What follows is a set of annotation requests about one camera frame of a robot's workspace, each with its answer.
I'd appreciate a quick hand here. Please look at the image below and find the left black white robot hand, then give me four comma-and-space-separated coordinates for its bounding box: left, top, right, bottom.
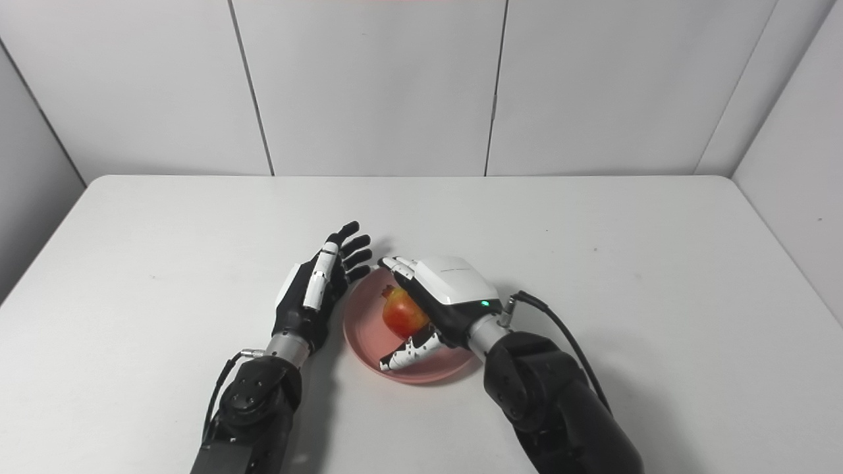
271, 221, 373, 354

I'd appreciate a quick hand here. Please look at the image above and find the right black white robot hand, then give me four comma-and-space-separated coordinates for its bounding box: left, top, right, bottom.
378, 255, 505, 373

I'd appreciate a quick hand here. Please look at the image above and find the red pomegranate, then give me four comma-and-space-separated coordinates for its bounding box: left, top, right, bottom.
382, 284, 431, 340

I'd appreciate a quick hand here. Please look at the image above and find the pink round plate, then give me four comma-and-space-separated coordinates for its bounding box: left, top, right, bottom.
342, 266, 483, 386

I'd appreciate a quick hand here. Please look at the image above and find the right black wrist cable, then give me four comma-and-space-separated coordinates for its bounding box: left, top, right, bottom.
499, 290, 613, 417

